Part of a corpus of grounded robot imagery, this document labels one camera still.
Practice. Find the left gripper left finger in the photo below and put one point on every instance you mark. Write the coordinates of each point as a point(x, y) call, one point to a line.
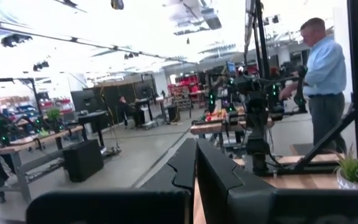
point(179, 168)

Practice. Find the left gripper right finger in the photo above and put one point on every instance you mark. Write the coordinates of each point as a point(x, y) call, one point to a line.
point(222, 193)

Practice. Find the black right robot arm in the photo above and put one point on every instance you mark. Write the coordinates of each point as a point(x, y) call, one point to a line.
point(258, 155)

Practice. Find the wooden workbench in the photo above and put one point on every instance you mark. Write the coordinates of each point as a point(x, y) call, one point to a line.
point(216, 127)
point(26, 143)

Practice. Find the black computer monitor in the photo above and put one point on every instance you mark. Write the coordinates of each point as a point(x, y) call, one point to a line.
point(231, 68)

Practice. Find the red storage shelf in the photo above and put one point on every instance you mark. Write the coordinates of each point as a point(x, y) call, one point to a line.
point(186, 82)

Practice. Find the person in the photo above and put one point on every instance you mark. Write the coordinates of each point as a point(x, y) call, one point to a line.
point(123, 109)
point(325, 68)

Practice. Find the black floor box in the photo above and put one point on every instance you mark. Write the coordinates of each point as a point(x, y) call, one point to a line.
point(82, 160)

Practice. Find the white faceted plant pot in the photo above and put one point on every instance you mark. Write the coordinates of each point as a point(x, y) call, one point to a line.
point(346, 183)

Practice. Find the green background potted plant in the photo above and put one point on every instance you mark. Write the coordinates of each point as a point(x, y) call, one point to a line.
point(53, 114)

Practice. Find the black ceiling spotlight cluster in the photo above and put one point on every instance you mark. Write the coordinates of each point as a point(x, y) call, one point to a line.
point(40, 66)
point(15, 40)

